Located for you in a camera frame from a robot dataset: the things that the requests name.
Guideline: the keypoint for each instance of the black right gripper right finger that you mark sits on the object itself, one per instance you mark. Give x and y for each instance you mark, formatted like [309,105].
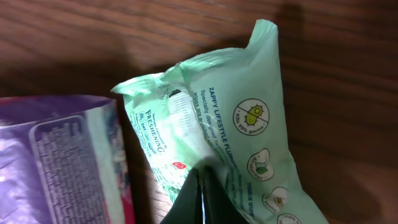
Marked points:
[218,208]

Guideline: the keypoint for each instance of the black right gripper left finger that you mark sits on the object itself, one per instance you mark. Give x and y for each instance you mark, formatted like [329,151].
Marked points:
[187,208]

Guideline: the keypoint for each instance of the mint green wipes packet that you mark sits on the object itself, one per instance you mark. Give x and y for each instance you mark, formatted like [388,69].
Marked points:
[223,109]

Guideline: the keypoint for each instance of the purple Carefree pad pack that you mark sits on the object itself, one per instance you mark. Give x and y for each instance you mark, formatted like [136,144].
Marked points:
[63,161]

